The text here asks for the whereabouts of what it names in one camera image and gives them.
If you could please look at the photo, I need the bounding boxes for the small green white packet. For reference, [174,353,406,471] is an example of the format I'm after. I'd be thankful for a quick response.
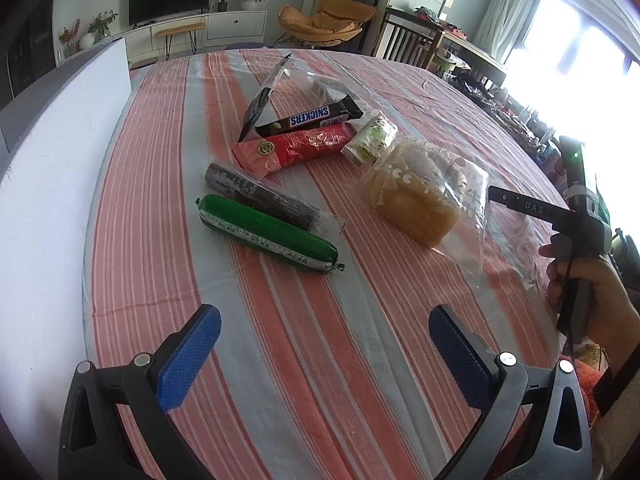
[341,112,399,166]

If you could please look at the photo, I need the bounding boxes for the orange lounge chair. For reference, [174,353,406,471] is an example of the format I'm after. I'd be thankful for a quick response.
[277,0,378,51]

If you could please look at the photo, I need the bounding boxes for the dark wooden chair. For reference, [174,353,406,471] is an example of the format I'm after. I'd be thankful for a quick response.
[375,6,446,68]

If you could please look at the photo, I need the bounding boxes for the person's right forearm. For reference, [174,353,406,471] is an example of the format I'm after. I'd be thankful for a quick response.
[592,285,640,416]

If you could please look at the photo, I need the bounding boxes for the wooden desk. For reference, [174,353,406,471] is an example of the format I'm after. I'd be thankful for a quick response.
[440,30,508,88]

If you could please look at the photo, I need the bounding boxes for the pile of assorted small things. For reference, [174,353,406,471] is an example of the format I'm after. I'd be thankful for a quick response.
[465,70,566,171]

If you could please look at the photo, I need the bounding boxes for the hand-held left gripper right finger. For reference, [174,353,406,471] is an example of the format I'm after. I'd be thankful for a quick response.
[428,304,593,480]

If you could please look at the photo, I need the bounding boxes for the person's right hand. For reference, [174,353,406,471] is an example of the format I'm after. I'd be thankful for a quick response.
[538,244,638,361]

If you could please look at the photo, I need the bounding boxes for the bread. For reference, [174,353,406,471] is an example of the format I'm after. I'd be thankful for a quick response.
[361,139,491,276]

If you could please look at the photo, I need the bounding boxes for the red flowers in vase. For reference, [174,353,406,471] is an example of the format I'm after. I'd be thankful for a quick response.
[57,19,83,57]

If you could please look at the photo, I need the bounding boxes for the white board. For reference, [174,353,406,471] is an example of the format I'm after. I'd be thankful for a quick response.
[0,35,132,441]

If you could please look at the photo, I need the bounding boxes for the pile of colourful clothes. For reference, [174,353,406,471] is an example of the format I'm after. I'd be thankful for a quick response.
[412,6,468,41]

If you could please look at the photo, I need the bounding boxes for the white curtain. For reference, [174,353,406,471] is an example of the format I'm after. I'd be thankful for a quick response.
[472,0,538,61]

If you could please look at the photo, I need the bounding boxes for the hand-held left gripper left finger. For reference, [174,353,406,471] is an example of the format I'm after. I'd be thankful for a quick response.
[57,304,222,480]

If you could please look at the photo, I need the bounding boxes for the dark cabinet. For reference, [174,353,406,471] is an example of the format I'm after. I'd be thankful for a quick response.
[0,5,56,106]

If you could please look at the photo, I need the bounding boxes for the dark brown sausage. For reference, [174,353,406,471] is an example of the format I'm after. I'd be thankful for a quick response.
[205,162,346,235]

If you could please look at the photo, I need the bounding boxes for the bright window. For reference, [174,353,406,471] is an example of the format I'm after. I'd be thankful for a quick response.
[505,0,640,241]

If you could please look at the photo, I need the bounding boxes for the white television cabinet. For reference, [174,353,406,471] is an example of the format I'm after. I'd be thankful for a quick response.
[117,9,268,66]

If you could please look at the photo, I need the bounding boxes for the green plant in white vase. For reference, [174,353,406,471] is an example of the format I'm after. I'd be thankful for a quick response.
[80,10,118,50]

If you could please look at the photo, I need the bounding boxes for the striped red grey bedsheet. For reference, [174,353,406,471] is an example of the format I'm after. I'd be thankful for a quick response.
[82,49,571,480]

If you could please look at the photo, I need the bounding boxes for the red snack packet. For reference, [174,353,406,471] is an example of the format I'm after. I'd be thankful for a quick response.
[235,122,357,177]

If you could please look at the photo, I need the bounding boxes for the beige cloth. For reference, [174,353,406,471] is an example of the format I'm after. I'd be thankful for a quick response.
[590,405,640,480]

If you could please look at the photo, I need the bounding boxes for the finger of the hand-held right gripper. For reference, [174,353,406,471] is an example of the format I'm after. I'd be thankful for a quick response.
[487,186,576,226]

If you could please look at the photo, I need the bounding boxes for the brown chocolate bar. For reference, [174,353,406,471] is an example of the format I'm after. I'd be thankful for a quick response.
[254,96,362,137]

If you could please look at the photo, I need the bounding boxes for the orange cloth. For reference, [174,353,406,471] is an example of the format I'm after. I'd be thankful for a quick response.
[570,357,601,426]

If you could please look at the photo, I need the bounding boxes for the black and clear packet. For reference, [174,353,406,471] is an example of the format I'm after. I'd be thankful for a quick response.
[238,53,293,142]

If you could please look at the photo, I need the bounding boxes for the wooden stool with metal legs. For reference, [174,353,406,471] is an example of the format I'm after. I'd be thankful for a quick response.
[155,22,207,61]

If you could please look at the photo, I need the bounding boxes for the green sausage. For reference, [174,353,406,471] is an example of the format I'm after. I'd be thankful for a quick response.
[195,194,346,275]

